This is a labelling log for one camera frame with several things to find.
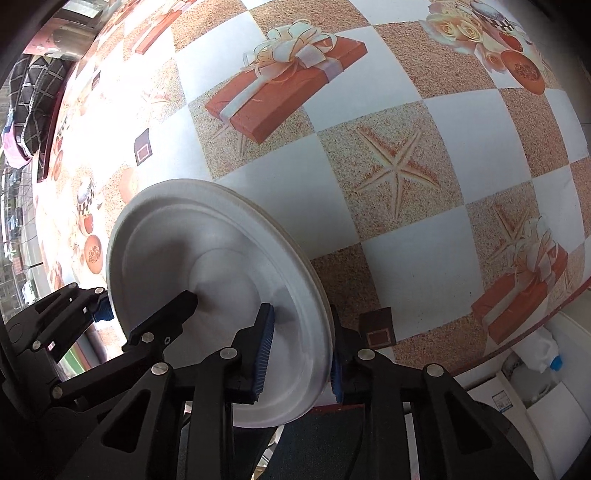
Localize black checkered cloth bag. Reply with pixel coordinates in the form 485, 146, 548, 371
2, 53, 73, 169

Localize checkered patterned tablecloth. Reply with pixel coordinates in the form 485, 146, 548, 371
34, 1, 590, 371

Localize person legs dark trousers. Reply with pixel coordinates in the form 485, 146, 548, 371
262, 406, 367, 479

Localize large white paper plate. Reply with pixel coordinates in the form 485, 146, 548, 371
213, 183, 334, 330

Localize white plastic jug blue cap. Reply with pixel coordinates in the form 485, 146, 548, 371
512, 327, 563, 374

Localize metal cup peeling pink paint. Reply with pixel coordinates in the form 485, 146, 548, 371
23, 0, 112, 60

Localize white paper bowl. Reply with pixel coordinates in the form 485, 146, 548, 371
106, 179, 335, 428

